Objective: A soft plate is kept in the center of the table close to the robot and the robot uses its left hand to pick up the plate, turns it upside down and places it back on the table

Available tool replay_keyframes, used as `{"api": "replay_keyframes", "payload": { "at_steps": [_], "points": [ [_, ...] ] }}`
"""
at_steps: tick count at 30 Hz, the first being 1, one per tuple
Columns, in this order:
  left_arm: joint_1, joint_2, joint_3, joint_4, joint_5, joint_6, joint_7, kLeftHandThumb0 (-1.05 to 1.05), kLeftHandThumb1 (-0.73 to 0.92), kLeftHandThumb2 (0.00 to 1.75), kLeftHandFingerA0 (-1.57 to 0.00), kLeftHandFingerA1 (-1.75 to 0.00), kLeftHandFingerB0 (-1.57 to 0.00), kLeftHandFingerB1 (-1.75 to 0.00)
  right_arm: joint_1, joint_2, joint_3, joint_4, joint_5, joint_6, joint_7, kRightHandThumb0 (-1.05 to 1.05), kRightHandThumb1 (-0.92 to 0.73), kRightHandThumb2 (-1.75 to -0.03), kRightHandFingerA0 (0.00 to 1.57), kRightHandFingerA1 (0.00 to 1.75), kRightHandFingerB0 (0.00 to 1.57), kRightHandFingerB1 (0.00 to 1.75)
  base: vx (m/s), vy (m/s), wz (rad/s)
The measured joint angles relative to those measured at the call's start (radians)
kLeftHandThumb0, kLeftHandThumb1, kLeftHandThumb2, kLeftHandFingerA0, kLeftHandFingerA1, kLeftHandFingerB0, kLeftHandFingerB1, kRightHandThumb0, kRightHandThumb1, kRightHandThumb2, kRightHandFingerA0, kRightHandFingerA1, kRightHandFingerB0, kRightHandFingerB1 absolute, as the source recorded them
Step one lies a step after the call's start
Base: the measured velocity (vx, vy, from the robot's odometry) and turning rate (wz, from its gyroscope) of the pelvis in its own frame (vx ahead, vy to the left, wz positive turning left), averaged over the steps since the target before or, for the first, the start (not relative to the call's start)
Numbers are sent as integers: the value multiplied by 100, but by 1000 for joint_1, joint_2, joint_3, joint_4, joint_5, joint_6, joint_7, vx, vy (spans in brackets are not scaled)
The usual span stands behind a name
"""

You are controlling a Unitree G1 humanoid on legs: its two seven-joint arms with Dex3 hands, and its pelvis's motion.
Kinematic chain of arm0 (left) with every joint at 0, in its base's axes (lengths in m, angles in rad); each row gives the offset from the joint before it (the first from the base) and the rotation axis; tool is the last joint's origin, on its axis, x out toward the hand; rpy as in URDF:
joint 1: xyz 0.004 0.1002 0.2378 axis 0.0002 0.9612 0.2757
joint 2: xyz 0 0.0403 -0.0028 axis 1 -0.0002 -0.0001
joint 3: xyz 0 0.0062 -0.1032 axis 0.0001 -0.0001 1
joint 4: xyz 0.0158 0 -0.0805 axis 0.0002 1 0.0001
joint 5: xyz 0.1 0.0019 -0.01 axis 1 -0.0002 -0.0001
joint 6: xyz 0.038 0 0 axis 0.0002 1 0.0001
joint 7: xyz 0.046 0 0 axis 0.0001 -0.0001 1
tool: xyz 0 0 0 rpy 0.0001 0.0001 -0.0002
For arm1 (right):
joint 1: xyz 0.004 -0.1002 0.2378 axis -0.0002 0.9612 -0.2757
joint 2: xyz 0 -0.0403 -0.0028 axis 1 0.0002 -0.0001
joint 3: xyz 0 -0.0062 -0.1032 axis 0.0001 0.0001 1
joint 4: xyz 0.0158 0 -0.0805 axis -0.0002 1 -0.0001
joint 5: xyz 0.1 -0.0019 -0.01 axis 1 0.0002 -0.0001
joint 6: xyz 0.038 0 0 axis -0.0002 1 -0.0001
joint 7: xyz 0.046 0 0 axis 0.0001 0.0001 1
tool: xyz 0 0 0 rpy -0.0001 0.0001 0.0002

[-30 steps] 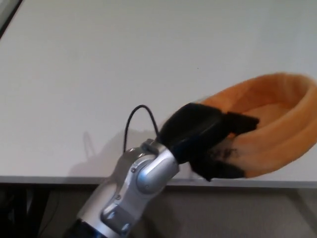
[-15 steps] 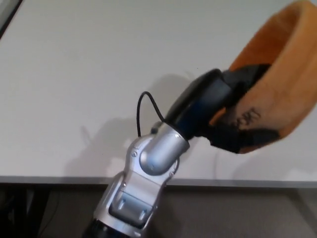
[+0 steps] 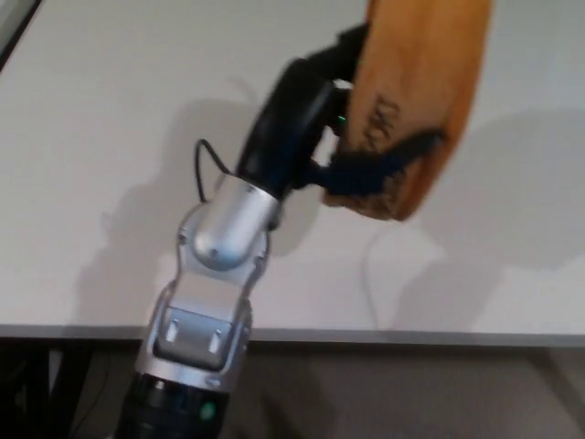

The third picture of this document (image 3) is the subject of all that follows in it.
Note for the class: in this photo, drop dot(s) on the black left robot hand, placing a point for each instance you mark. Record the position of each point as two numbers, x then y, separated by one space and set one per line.
283 123

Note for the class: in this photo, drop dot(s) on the orange soft plush plate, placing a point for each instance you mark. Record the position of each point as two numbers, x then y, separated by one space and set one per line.
420 91

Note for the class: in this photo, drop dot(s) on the black table frame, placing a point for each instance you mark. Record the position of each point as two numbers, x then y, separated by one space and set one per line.
36 388

